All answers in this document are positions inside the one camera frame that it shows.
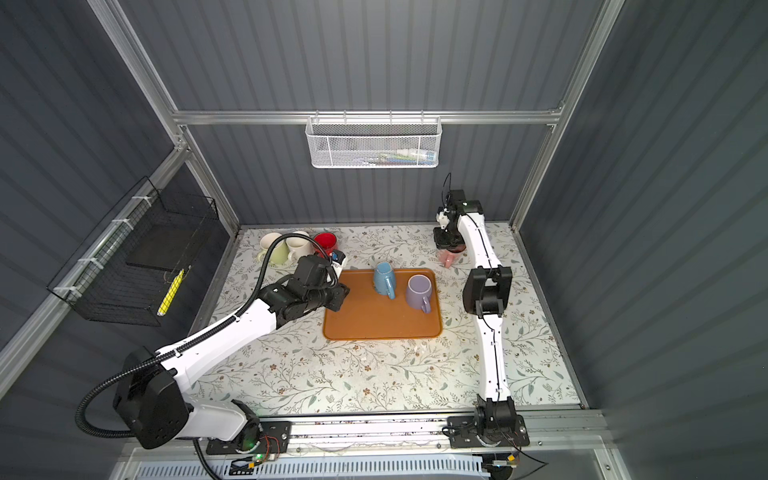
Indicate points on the pens in white basket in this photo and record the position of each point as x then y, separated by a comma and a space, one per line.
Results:
410, 156

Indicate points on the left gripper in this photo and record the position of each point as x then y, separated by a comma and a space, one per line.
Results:
340, 292

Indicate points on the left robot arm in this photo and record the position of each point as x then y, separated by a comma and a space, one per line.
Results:
154, 403

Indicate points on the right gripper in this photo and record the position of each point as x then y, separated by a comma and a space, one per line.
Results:
441, 243

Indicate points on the white wire wall basket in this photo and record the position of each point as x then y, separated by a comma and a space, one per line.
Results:
335, 145

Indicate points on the white mug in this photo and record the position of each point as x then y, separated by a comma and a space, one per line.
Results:
299, 246

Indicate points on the pink ghost pattern mug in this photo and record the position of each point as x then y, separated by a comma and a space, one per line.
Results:
448, 257

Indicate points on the orange plastic tray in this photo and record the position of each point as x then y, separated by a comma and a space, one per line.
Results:
367, 315

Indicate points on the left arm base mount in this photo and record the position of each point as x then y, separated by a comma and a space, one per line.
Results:
267, 438

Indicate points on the black wire wall basket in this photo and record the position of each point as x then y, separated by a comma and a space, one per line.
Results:
123, 277

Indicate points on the yellow marker pen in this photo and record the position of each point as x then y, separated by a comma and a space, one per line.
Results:
171, 293

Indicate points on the light green mug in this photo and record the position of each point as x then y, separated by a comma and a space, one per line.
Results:
280, 250

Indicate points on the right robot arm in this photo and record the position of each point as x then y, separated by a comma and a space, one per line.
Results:
485, 297

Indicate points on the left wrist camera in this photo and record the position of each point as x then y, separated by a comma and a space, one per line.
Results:
338, 261

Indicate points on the blue dotted mug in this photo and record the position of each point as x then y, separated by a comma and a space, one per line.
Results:
384, 280

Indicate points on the red mug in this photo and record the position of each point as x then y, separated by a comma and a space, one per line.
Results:
327, 241

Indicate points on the purple mug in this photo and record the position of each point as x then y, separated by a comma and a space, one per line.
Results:
419, 293

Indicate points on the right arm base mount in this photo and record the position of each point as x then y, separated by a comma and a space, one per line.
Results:
463, 433

